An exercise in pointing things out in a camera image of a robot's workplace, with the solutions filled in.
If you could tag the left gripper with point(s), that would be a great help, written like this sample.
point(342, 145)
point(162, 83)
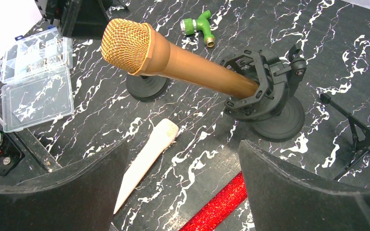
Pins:
point(76, 19)

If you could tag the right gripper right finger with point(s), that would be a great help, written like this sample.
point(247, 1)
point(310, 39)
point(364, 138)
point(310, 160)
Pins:
point(285, 197)

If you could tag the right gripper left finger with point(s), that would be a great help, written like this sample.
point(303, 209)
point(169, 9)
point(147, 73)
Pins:
point(78, 197)

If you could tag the gold microphone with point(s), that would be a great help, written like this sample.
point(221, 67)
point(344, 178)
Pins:
point(141, 51)

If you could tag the red glitter microphone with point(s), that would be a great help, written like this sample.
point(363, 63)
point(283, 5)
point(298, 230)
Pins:
point(219, 207)

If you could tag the black round base clip stand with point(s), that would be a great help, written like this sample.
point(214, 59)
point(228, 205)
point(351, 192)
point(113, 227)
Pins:
point(146, 88)

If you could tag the pink microphone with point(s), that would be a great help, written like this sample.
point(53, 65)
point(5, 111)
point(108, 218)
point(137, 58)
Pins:
point(162, 136)

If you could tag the black round base shock stand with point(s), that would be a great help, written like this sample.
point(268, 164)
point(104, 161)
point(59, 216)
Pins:
point(272, 112)

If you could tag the black tall tripod stand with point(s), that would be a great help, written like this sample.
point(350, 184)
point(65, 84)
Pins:
point(360, 135)

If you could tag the clear plastic screw box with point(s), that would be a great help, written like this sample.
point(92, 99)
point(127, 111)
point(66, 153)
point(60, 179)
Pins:
point(35, 73)

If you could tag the green hose splitter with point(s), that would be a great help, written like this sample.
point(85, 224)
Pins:
point(190, 26)

